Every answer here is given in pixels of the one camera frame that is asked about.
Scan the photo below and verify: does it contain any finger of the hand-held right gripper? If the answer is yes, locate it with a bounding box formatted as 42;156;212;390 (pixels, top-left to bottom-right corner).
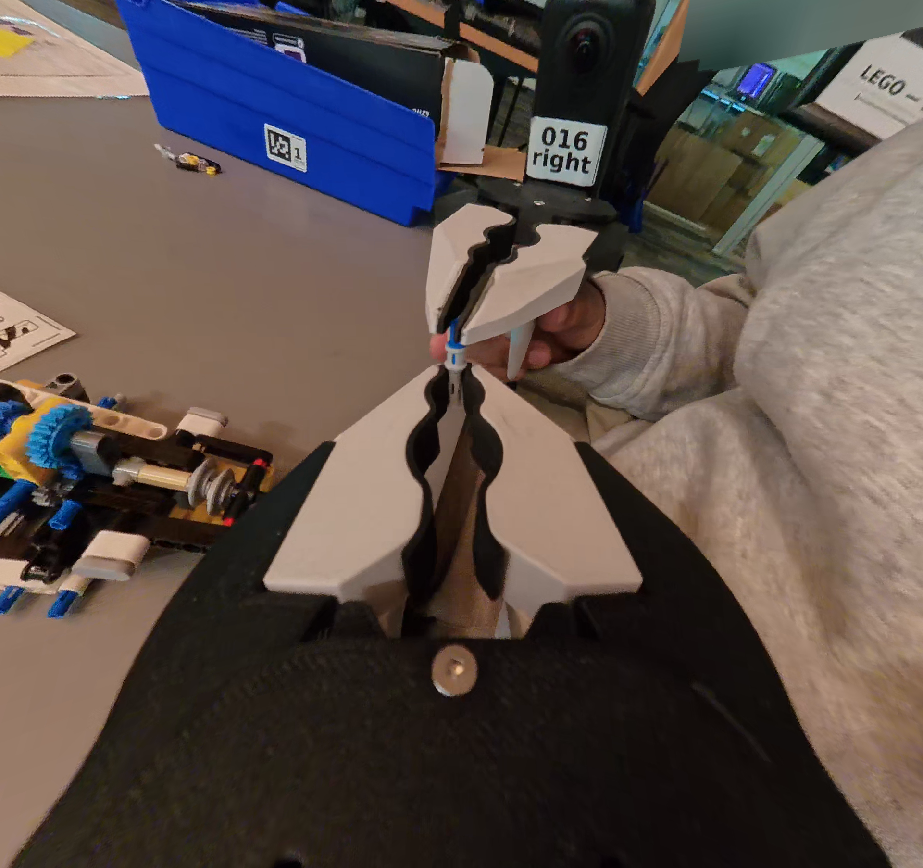
425;203;516;337
460;222;599;347

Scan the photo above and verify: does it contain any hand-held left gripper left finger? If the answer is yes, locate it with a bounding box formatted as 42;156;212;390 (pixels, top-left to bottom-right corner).
263;365;451;604

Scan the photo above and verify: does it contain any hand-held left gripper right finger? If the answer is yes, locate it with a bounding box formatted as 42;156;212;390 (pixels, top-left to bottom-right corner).
461;365;644;620

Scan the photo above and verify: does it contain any blue and white lego pin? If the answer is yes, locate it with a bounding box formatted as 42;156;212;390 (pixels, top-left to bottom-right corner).
443;320;470;397

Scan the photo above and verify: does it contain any person's right forearm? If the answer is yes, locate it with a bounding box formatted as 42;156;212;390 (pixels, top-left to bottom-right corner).
544;265;758;423

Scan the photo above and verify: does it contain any lego vehicle assembly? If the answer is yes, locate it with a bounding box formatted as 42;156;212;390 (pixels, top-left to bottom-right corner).
0;372;276;620

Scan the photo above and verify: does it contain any small lego parts cluster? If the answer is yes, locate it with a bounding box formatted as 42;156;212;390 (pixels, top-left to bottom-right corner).
153;143;222;178

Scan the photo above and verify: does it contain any person's right hand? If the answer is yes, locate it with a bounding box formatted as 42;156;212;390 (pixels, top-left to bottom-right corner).
430;280;607;380

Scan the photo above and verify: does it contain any wooden background table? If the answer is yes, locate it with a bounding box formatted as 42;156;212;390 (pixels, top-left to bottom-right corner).
361;0;542;75

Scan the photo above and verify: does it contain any black cardboard box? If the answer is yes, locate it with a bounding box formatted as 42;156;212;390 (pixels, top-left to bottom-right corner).
173;0;531;185

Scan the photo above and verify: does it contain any grey sweatshirt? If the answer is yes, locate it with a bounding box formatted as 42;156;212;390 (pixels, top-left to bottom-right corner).
591;121;923;868

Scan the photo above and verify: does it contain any blue plastic bin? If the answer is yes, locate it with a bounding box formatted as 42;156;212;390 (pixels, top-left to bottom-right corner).
104;0;460;228

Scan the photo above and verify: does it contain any white paper sign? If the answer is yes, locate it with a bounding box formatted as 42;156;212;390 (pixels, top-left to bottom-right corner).
815;31;923;142

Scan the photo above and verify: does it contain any zebra striped sticker sheet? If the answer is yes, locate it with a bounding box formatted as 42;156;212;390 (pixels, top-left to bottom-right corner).
0;291;77;373

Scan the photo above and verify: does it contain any white instruction paper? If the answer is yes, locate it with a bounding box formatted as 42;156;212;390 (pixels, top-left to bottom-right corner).
0;0;150;99

